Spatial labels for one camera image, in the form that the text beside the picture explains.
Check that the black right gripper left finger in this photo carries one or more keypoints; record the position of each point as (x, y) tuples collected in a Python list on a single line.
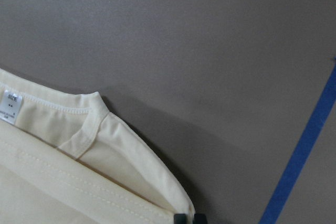
[(180, 219)]

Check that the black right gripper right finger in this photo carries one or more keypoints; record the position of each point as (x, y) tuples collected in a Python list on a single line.
[(200, 219)]

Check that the cream long-sleeve printed shirt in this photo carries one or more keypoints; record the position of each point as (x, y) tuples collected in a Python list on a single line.
[(65, 158)]

